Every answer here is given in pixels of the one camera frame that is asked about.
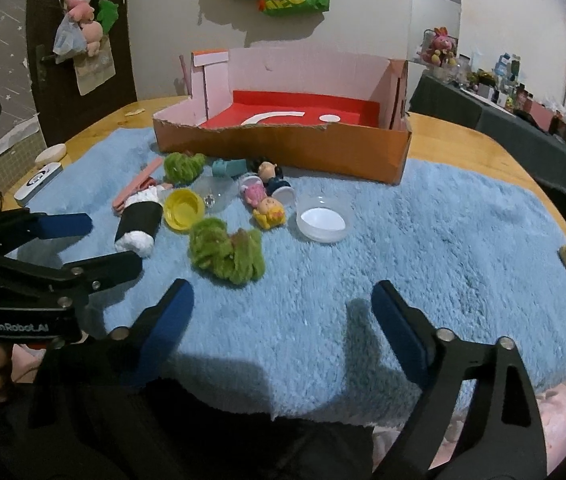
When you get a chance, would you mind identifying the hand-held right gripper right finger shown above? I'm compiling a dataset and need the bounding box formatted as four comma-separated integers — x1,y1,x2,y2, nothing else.
370,280,549,480

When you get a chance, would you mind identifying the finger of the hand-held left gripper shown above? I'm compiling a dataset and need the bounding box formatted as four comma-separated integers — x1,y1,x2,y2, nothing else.
0,251,144,312
0,209,94,257

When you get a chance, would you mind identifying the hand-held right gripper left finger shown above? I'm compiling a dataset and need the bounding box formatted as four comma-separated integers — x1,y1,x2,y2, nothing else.
23,278,195,480

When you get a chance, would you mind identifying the black white plush roll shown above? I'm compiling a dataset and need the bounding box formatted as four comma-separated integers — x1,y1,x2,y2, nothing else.
114,185,164,259

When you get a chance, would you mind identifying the pink plastic clip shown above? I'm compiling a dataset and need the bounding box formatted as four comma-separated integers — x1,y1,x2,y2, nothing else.
112,156,165,213

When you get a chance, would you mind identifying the green fuzzy scrunchie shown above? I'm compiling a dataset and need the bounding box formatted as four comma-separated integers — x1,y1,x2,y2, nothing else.
223,229,267,288
163,151,207,186
188,217,236,281

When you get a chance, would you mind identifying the clear container yellow lid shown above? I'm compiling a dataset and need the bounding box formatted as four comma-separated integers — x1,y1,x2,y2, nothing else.
163,175,241,233

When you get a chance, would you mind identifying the clear round plastic dish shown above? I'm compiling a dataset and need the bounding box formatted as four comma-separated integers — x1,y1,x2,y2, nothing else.
295,194,354,244

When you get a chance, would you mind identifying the yellow-haired doll figurine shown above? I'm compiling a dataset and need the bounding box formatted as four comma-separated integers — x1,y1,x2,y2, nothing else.
253,197,286,231

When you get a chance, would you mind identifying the pink-haired doll figurine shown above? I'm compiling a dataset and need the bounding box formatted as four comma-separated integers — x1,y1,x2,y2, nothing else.
237,172,270,208

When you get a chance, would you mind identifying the teal plastic clip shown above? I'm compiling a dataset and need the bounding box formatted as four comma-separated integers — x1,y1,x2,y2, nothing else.
211,158,250,178

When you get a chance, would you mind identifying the black-haired doll figurine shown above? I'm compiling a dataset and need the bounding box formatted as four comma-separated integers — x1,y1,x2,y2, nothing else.
248,157,296,206

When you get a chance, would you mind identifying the orange cardboard box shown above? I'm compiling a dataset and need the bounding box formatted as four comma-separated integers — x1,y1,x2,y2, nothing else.
152,49,413,187

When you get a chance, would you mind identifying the white flat electronic device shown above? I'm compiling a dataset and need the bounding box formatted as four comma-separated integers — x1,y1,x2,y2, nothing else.
14,162,64,207

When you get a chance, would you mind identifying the blue fluffy mat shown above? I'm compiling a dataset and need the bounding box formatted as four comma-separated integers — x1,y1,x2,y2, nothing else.
13,127,566,428

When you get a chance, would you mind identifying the white oval object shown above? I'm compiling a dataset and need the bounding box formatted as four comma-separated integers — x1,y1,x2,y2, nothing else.
34,143,68,168

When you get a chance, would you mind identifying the paper poster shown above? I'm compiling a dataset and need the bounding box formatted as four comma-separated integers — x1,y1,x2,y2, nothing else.
74,35,116,96

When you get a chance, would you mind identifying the dark brown door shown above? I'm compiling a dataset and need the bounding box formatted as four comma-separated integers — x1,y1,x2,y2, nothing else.
25,0,138,146

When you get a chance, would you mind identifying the clear plastic bag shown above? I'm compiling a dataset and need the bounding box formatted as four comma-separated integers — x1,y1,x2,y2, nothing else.
53,12,86,57

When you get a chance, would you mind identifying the green plush toy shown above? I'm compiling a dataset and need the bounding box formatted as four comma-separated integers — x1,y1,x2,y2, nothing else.
97,0,120,36

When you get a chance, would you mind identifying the row of bottles and jars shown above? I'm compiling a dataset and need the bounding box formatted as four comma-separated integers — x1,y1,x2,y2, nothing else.
458,50,566,166

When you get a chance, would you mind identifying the pink rabbit plush toy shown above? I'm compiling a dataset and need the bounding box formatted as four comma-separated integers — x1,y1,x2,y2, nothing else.
423,26,459,67

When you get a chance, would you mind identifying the door handle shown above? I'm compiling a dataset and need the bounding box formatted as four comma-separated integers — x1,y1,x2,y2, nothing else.
37,45,64,78

